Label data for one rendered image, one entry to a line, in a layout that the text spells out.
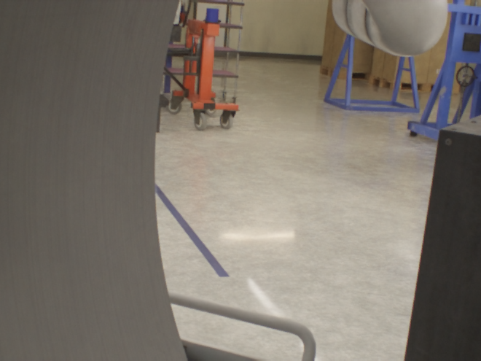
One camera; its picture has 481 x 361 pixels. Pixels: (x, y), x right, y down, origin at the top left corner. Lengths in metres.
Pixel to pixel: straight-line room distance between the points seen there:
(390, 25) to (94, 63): 0.27
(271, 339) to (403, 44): 2.36
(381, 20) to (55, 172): 0.31
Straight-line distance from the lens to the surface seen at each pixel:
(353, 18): 0.67
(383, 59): 12.37
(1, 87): 0.39
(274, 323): 1.32
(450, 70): 7.58
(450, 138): 1.09
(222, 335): 2.92
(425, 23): 0.64
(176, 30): 7.16
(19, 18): 0.38
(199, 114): 7.00
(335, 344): 2.96
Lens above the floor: 1.26
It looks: 15 degrees down
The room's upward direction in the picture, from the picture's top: 5 degrees clockwise
